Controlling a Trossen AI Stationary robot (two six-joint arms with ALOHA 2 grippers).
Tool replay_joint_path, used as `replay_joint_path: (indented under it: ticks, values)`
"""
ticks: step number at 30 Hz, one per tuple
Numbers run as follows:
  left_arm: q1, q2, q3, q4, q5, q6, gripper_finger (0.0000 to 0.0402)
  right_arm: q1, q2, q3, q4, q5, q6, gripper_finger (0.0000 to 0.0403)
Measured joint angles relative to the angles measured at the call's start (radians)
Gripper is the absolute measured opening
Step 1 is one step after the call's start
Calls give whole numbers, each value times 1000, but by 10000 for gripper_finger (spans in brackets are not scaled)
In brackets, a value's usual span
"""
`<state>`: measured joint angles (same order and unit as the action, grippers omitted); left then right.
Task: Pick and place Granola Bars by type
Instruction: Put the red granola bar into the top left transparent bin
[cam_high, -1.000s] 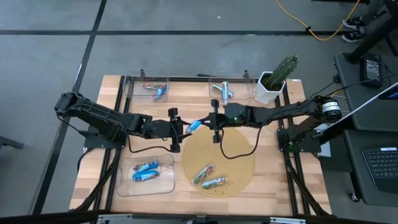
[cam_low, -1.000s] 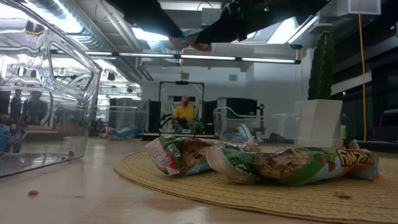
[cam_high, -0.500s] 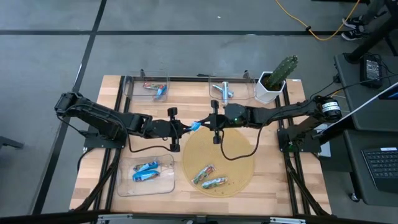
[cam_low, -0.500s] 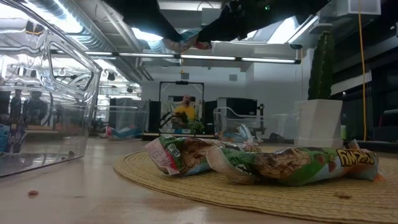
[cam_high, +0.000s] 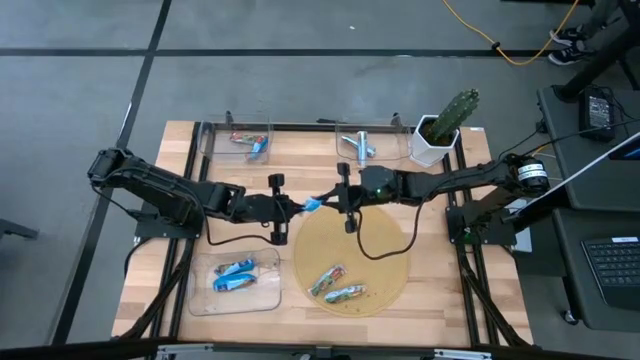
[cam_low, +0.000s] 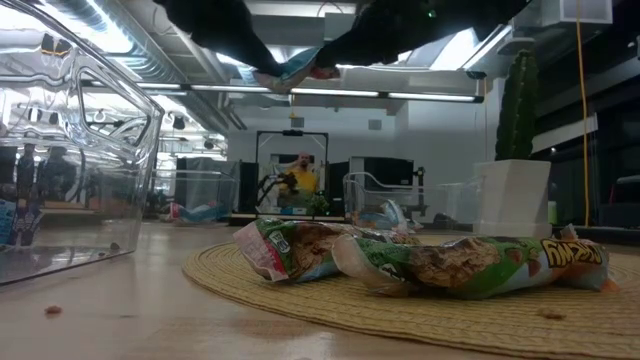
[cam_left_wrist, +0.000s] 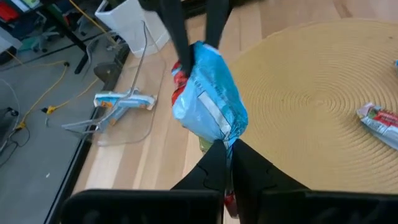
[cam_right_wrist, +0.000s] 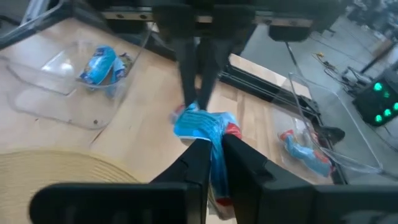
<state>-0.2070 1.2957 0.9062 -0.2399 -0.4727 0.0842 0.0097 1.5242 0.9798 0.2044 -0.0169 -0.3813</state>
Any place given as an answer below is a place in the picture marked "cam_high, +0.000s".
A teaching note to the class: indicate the black aluminium table frame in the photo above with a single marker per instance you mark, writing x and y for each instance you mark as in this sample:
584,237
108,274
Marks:
465,280

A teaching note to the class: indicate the round woven yellow placemat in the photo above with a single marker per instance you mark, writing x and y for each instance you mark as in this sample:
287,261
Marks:
360,280

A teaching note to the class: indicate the white plant pot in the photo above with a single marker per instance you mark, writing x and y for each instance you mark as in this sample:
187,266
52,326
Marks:
425,155

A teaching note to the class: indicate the green cactus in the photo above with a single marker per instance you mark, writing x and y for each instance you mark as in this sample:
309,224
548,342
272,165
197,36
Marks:
455,112

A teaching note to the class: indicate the person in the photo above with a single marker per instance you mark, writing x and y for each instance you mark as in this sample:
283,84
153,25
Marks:
567,36

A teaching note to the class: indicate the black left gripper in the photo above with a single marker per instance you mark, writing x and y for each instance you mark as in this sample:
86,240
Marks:
260,207

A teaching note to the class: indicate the black chair base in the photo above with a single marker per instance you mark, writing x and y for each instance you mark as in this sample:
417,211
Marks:
15,229

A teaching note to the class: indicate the dark grey side desk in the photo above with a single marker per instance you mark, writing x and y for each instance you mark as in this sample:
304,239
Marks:
565,170

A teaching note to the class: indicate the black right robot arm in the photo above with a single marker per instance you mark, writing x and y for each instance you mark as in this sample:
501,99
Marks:
460,180

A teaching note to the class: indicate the clear plastic bin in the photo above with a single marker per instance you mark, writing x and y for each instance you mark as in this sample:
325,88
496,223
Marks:
395,150
220,150
265,300

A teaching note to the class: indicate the blue granola bar purple end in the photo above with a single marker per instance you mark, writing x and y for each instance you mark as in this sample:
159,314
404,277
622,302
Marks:
235,267

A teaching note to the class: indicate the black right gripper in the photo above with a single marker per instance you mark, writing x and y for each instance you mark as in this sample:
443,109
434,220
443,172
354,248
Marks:
377,187

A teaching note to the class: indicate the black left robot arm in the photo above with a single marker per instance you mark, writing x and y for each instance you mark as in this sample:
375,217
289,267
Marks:
160,187

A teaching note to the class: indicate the black stand leg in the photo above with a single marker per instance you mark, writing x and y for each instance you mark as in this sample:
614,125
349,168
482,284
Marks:
595,65

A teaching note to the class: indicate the black power adapter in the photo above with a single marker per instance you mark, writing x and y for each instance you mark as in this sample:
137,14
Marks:
597,112

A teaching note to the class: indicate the black laptop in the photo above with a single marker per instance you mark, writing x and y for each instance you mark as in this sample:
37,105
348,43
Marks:
615,270

